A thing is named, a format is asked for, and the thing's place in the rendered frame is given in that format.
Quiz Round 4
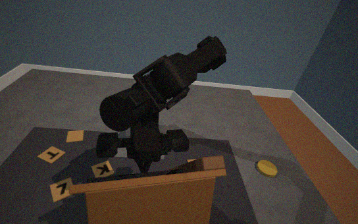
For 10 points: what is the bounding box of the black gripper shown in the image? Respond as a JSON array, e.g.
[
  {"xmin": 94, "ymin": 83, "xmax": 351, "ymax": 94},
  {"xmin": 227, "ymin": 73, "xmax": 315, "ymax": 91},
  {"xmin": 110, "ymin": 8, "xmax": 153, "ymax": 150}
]
[{"xmin": 96, "ymin": 113, "xmax": 190, "ymax": 173}]

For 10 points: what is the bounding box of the yellow round flat disc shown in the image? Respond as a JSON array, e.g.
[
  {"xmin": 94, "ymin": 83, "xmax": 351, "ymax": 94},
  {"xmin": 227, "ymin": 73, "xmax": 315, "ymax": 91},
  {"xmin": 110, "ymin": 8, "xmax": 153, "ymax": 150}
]
[{"xmin": 257, "ymin": 160, "xmax": 277, "ymax": 177}]

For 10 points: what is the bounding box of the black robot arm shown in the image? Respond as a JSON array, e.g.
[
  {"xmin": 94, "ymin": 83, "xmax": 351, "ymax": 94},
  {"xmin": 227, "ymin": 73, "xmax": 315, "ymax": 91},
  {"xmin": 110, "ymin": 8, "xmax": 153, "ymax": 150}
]
[{"xmin": 99, "ymin": 36, "xmax": 227, "ymax": 163}]

